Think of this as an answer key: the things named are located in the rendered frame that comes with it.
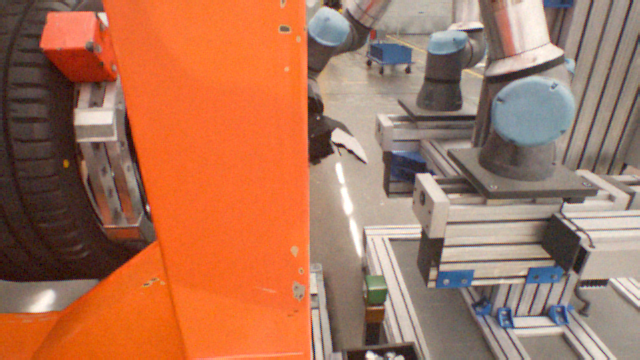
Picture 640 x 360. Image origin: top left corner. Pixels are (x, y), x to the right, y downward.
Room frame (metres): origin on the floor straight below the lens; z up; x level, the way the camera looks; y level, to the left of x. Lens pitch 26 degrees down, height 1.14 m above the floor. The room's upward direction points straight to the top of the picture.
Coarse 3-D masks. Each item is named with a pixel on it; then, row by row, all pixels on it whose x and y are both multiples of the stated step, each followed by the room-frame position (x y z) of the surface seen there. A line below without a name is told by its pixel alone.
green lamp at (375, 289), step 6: (366, 276) 0.56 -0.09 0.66; (372, 276) 0.56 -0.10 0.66; (378, 276) 0.56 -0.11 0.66; (366, 282) 0.54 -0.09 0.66; (372, 282) 0.54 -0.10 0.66; (378, 282) 0.54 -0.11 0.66; (384, 282) 0.54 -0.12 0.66; (366, 288) 0.53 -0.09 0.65; (372, 288) 0.53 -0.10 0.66; (378, 288) 0.53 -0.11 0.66; (384, 288) 0.53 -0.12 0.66; (366, 294) 0.53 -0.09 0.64; (372, 294) 0.52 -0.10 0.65; (378, 294) 0.53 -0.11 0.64; (384, 294) 0.53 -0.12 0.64; (366, 300) 0.53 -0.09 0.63; (372, 300) 0.52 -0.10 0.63; (378, 300) 0.53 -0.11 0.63; (384, 300) 0.53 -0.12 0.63
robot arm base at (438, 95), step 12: (432, 84) 1.18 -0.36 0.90; (444, 84) 1.16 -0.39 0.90; (456, 84) 1.17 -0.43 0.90; (420, 96) 1.20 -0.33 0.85; (432, 96) 1.18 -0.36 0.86; (444, 96) 1.15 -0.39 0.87; (456, 96) 1.16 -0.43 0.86; (432, 108) 1.16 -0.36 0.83; (444, 108) 1.15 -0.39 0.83; (456, 108) 1.16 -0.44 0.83
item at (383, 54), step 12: (396, 36) 7.22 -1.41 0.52; (372, 48) 6.91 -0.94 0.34; (384, 48) 6.52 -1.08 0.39; (396, 48) 6.55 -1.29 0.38; (408, 48) 6.47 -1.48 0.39; (372, 60) 6.63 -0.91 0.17; (384, 60) 6.25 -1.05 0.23; (396, 60) 6.28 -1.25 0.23; (408, 60) 6.30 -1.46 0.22; (408, 72) 6.31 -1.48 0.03
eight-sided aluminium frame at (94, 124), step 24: (96, 96) 0.63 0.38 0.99; (120, 96) 0.63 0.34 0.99; (96, 120) 0.58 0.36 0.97; (120, 120) 0.60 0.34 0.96; (96, 144) 0.60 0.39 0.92; (120, 144) 0.59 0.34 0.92; (96, 168) 0.57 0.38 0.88; (120, 168) 0.57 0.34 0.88; (96, 192) 0.57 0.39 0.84; (120, 192) 0.57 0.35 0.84; (120, 216) 0.59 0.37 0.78; (144, 216) 0.60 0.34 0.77; (120, 240) 0.58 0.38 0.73; (144, 240) 0.59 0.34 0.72
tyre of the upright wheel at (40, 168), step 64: (0, 0) 0.68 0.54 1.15; (64, 0) 0.69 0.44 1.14; (0, 64) 0.57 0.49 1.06; (0, 128) 0.52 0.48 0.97; (64, 128) 0.58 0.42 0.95; (0, 192) 0.50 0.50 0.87; (64, 192) 0.52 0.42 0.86; (0, 256) 0.51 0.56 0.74; (64, 256) 0.53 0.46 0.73; (128, 256) 0.66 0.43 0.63
